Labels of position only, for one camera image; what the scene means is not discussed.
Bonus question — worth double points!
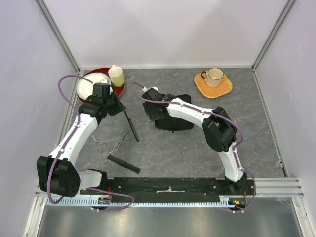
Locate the black zipper tool case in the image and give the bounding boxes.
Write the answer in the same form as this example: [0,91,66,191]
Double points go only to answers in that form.
[155,94,194,133]

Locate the black handled comb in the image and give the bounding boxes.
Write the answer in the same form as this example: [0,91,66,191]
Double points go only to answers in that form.
[124,110,140,142]

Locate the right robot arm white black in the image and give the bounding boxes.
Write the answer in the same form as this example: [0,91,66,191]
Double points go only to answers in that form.
[142,87,247,195]

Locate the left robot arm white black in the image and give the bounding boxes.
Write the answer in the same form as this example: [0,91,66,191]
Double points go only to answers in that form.
[37,83,126,198]

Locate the red round tray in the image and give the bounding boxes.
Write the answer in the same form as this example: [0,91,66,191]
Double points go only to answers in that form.
[77,67,126,104]

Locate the white paper plate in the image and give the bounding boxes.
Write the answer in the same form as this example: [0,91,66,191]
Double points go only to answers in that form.
[77,73,109,102]

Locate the pale yellow cup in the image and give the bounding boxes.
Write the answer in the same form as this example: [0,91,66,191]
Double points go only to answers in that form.
[108,65,125,87]

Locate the silver scissors left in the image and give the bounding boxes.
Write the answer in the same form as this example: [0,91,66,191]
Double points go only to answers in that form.
[90,133,107,154]

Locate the silver scissors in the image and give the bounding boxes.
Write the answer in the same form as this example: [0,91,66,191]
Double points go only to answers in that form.
[90,133,107,154]
[108,132,130,155]

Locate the silver scissors right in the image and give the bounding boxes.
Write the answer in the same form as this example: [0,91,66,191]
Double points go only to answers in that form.
[108,132,130,155]

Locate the orange woven coaster mat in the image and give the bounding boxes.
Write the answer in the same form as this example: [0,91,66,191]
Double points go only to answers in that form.
[194,73,233,99]

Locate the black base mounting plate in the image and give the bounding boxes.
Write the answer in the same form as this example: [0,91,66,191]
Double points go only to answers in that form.
[81,176,257,204]

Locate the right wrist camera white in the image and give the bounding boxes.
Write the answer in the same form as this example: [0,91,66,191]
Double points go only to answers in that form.
[142,86,159,93]

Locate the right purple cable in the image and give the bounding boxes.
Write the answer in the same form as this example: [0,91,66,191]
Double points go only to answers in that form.
[130,82,256,214]

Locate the purple cable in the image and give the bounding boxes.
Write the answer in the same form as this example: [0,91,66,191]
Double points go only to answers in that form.
[130,82,256,214]
[46,75,135,213]

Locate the cream mug black handle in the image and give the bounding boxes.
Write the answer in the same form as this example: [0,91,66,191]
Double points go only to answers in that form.
[201,68,224,88]

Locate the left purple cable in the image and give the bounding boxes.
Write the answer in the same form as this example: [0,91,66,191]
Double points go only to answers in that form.
[46,75,135,213]

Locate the grey slotted cable duct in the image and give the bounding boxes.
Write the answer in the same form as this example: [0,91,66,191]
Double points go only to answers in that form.
[45,196,236,208]

